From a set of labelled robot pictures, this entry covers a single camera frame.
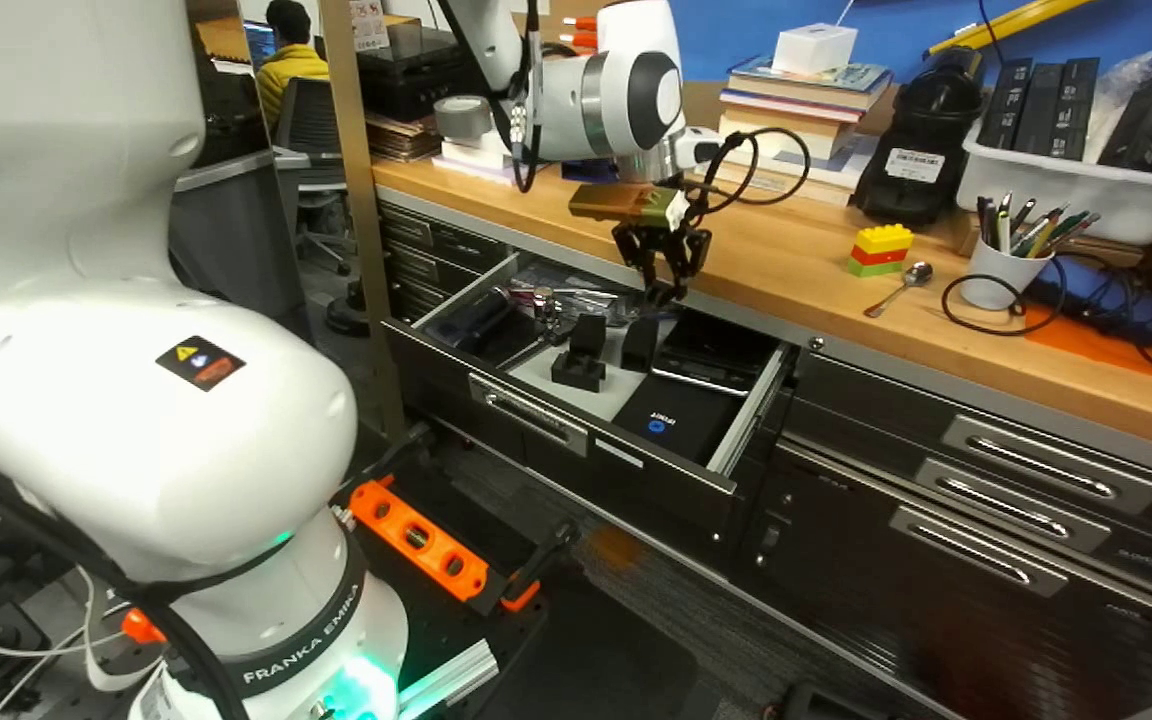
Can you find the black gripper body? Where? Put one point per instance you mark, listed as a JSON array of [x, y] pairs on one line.
[[663, 240]]

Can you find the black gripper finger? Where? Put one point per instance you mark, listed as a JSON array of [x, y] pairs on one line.
[[637, 268], [694, 275]]

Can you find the long black plastic block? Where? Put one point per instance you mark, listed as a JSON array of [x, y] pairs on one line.
[[647, 340]]

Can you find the black steel tool drawer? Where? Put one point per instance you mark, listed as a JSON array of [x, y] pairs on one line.
[[537, 441]]

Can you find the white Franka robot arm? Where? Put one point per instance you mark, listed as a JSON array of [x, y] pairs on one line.
[[108, 401]]

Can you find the black cabinet drawer face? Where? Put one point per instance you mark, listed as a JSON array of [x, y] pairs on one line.
[[420, 255]]

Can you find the black pronged holder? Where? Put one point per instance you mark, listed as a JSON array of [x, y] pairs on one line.
[[581, 358]]

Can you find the black box blue logo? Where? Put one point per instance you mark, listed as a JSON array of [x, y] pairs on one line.
[[682, 422]]

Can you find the wide white book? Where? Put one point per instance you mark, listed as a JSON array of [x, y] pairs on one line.
[[803, 152]]

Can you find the yellow red green toy brick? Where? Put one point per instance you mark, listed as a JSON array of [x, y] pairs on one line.
[[881, 245]]

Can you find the dark cover book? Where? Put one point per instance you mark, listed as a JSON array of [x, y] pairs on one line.
[[803, 80]]

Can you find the metal spoon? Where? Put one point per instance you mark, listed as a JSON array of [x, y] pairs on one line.
[[916, 275]]

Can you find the small white box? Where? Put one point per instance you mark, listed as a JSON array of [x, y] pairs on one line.
[[816, 48]]

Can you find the stack of brown boards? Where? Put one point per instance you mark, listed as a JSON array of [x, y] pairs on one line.
[[402, 137]]

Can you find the black device on bench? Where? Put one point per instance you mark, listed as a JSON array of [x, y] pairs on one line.
[[916, 122]]

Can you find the black equipment case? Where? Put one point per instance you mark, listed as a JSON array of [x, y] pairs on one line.
[[409, 72]]

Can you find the black clamp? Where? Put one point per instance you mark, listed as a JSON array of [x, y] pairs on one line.
[[540, 561]]

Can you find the blue foam board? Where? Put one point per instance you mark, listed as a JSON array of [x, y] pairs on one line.
[[889, 35]]

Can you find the white pen cup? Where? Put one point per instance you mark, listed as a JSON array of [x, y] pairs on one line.
[[1000, 283]]

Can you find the orange spirit level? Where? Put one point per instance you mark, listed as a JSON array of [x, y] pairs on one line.
[[420, 539]]

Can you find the assorted pens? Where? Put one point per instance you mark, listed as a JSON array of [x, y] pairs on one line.
[[1039, 231]]

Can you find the dark office chair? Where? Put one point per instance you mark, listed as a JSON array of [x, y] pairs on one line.
[[311, 122]]

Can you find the yellow spirit level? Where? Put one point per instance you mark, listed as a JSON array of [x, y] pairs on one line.
[[1000, 24]]

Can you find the white plastic bin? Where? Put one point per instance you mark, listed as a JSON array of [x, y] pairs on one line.
[[1080, 201]]

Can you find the orange paper sheet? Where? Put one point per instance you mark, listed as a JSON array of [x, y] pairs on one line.
[[1080, 352]]

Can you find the person in yellow shirt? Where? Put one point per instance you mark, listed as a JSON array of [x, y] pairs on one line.
[[294, 67]]

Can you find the dark grey partition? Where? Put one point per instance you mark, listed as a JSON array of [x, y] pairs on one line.
[[236, 227]]

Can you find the blue power drill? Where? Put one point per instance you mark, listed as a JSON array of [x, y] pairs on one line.
[[1111, 301]]

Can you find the small blue computer screen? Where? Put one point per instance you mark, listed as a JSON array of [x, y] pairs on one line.
[[261, 40]]

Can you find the clear plastic bar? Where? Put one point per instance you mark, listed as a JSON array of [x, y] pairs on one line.
[[451, 683]]

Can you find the small orange clip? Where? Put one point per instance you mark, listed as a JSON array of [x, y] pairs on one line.
[[137, 624]]

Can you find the gold camera box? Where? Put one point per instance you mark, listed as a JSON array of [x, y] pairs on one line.
[[620, 201]]

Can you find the grey duct tape roll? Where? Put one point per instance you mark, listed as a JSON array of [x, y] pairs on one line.
[[465, 122]]

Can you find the brown wooden post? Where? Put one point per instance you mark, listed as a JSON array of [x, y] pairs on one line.
[[360, 240]]

